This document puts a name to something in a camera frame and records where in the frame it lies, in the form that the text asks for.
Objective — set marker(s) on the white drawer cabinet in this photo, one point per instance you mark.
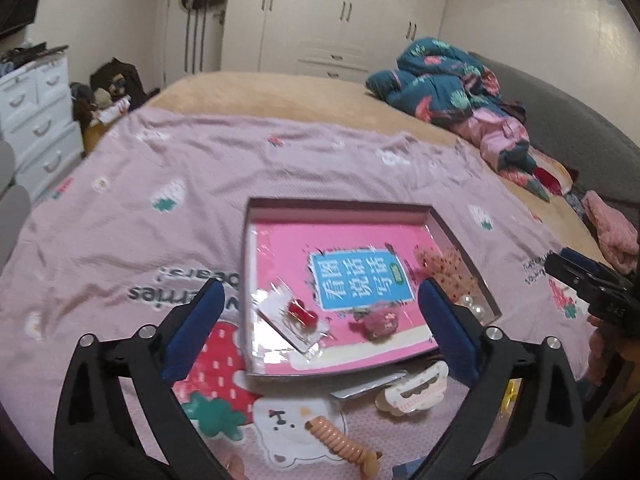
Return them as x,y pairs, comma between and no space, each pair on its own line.
37,121

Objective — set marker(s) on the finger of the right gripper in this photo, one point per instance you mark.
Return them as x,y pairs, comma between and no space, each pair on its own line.
579,259
569,274

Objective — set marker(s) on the pink strawberry print blanket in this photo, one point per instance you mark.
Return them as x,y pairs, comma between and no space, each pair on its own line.
158,209

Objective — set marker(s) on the grey chair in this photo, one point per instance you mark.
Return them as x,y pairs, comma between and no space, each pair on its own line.
15,204

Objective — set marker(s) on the pink knitted garment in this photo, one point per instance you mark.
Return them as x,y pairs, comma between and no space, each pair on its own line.
617,237

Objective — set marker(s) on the grey padded headboard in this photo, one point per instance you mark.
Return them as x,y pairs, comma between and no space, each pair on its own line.
605,159

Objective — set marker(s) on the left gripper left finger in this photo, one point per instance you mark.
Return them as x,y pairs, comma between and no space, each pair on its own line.
118,417

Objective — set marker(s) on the empty clear plastic packet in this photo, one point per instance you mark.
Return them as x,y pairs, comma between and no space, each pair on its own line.
365,383

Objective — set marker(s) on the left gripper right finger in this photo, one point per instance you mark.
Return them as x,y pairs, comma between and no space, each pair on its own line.
521,418

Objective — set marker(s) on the dark cardboard box tray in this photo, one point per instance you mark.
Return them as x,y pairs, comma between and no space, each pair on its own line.
484,305

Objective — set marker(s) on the white wardrobe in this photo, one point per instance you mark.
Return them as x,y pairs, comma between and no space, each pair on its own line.
339,39

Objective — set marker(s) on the person's hand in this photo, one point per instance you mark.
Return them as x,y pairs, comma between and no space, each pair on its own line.
604,342

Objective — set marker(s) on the teal floral quilt pile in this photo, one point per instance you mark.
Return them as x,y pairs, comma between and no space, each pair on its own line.
442,85

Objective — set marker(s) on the pink fluffy hair clip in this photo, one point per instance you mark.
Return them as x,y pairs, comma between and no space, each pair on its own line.
378,322

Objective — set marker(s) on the pink book blue label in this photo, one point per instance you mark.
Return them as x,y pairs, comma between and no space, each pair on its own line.
336,269

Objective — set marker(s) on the clear packet red bow clip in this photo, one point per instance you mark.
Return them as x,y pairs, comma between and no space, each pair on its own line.
289,316

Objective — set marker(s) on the cream claw hair clip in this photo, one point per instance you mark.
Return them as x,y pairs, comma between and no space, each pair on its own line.
415,394

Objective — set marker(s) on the brown dotted scrunchie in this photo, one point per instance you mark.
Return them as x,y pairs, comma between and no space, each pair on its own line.
448,270

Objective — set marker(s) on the dark clothes pile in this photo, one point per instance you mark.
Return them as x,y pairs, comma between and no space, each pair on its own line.
115,89

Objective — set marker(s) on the tan bed sheet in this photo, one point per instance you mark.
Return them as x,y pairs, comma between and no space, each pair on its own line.
298,98

